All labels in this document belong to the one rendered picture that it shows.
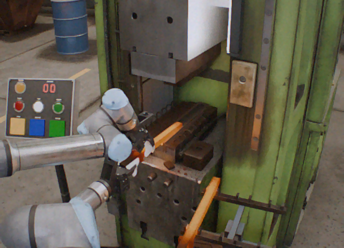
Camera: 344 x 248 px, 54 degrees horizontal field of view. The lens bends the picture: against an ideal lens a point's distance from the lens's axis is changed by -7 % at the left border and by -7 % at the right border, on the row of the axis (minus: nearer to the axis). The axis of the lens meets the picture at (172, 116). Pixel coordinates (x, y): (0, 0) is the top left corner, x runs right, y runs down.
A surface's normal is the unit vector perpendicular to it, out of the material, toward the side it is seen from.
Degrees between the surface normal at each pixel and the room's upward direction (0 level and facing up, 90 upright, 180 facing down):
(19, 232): 49
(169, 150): 90
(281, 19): 90
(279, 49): 90
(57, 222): 32
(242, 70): 90
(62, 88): 60
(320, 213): 0
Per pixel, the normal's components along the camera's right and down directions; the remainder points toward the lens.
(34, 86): -0.08, -0.04
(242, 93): -0.50, 0.40
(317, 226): 0.00, -0.88
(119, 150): 0.59, 0.38
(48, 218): 0.06, -0.63
